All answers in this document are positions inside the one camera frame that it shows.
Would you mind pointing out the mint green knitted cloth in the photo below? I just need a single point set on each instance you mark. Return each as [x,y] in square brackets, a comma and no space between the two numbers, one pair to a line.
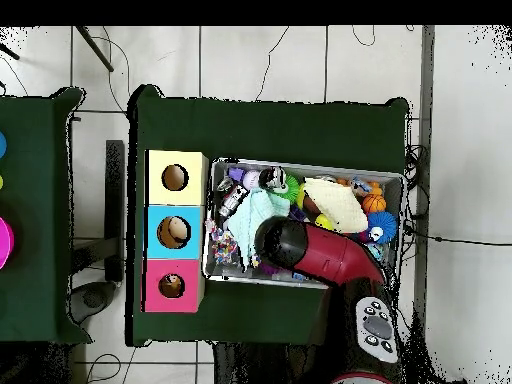
[260,212]

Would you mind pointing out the green spiky ball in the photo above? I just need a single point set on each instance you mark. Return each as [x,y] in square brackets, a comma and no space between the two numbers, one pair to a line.
[294,190]

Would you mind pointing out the cream knitted cloth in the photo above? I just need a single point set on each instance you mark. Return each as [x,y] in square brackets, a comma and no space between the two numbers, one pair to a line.
[336,204]

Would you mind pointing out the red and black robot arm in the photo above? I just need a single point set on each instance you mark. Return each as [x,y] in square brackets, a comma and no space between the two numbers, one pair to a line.
[320,252]

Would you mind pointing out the shallow clear mesh bin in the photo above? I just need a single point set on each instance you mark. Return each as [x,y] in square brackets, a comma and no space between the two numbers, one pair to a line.
[228,274]

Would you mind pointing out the wooden box with three holes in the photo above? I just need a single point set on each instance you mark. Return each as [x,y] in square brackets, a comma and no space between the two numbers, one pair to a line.
[174,232]

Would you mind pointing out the crumpled silver can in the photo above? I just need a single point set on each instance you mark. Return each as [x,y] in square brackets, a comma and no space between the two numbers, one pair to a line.
[234,198]

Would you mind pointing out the white toy baseball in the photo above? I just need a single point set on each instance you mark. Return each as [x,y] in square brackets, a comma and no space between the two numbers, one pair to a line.
[252,180]

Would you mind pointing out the red crushed can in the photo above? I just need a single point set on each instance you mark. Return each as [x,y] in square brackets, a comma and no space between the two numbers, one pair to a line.
[272,178]

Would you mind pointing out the dark green table cloth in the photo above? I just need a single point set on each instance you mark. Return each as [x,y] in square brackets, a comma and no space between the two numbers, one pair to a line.
[264,128]

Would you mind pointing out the orange toy basketball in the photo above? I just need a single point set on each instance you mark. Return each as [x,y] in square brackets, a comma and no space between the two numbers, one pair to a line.
[374,203]

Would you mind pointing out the blue spiky ball with eyes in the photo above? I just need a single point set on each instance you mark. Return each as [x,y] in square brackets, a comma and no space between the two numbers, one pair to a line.
[384,226]

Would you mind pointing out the green side table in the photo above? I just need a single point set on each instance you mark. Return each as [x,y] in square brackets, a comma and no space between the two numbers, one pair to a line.
[48,216]

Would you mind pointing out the black tripod leg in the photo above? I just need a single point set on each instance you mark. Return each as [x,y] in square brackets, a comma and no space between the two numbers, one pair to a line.
[94,48]

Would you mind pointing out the pink disc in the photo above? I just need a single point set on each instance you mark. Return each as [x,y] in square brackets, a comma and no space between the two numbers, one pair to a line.
[4,242]

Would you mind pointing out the blue disc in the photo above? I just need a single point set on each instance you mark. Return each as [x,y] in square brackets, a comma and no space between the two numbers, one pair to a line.
[2,145]

